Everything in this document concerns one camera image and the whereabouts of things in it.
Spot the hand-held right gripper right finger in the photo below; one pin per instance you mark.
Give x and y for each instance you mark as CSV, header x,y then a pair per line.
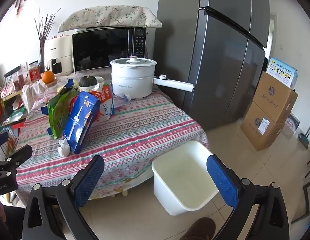
x,y
222,182

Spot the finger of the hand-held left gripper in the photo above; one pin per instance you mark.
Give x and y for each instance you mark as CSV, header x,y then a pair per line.
x,y
19,155
1,141

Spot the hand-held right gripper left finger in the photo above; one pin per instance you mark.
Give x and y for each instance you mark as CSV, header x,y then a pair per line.
x,y
88,180

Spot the white paper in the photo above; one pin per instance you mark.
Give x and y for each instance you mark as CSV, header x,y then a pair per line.
x,y
63,150

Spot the white plastic bin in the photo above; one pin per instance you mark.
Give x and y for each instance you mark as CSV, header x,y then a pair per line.
x,y
180,175

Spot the green snack bag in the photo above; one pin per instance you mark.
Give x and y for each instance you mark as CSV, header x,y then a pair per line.
x,y
57,115

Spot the blue milk carton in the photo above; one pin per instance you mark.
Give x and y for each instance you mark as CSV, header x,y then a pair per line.
x,y
80,122

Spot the torn orange blue carton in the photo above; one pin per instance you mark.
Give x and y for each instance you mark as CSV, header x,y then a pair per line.
x,y
107,107

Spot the brown slipper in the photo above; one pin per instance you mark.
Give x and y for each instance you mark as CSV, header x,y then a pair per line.
x,y
197,230

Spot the clear plastic bag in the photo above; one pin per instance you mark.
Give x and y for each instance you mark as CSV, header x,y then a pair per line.
x,y
32,92

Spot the patterned striped tablecloth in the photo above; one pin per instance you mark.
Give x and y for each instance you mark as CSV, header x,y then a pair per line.
x,y
135,140

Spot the brown cardboard box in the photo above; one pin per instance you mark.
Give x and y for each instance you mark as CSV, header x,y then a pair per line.
x,y
272,97
260,132

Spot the red label glass jar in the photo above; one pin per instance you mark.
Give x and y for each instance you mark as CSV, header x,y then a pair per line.
x,y
33,75

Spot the orange fruit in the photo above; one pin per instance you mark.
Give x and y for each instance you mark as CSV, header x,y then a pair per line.
x,y
48,77

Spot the dark metal chair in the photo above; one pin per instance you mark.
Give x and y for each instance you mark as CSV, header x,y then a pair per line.
x,y
309,190

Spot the small blue white box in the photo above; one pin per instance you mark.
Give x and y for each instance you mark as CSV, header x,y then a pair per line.
x,y
293,126

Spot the green broom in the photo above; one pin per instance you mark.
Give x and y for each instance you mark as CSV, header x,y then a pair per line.
x,y
304,140

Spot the dry branches in vase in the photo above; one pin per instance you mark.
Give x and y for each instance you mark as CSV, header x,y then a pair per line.
x,y
41,55

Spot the white printed bowl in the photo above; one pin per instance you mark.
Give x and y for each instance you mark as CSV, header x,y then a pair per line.
x,y
100,82

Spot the dark green squash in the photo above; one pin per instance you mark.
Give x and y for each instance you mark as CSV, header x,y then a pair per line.
x,y
87,81

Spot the white electric pot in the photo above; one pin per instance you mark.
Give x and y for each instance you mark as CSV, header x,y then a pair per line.
x,y
132,80

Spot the cream air fryer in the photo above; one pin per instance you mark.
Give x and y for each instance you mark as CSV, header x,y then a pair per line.
x,y
57,47

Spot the grey refrigerator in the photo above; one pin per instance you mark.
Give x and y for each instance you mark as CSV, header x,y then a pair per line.
x,y
215,67

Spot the blue white printed box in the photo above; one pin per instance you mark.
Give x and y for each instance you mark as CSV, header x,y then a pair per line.
x,y
282,72

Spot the black microwave oven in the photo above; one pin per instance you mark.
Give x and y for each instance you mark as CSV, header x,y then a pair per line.
x,y
102,47

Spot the floral cloth cover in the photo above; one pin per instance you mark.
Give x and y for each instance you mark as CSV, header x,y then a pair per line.
x,y
107,15

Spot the red wall decoration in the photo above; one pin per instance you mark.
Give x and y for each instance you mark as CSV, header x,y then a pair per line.
x,y
19,3

